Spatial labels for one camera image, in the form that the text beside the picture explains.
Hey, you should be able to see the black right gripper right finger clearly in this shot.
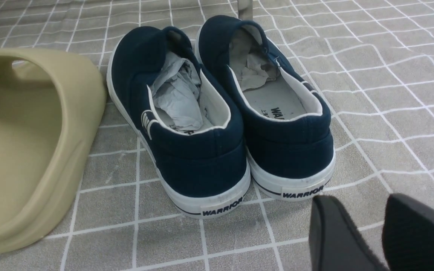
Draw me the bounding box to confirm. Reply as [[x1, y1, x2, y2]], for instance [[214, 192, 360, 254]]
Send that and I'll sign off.
[[382, 193, 434, 271]]

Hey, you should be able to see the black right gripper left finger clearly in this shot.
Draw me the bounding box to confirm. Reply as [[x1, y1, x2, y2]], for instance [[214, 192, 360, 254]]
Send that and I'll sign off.
[[309, 195, 388, 271]]

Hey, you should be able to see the navy slip-on shoe, right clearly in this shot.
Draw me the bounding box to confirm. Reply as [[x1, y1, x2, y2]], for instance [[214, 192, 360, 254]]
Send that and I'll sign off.
[[194, 15, 336, 202]]

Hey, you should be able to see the navy slip-on shoe, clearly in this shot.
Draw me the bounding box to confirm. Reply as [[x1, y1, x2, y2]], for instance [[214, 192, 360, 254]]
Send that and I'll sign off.
[[106, 26, 251, 219], [194, 15, 336, 202]]

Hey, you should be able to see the navy slip-on shoe, left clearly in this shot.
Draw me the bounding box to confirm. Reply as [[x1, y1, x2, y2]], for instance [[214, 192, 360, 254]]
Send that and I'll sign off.
[[106, 26, 251, 219]]

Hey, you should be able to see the metal shoe rack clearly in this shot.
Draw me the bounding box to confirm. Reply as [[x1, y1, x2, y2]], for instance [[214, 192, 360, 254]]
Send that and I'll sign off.
[[237, 0, 254, 20]]

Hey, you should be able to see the grey checkered floor cloth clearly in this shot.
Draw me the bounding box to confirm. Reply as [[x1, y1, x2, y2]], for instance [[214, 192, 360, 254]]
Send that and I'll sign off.
[[0, 0, 434, 271]]

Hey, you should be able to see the olive slide slipper, right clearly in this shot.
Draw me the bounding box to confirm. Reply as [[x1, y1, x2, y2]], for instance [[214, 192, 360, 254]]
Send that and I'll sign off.
[[0, 48, 107, 254]]

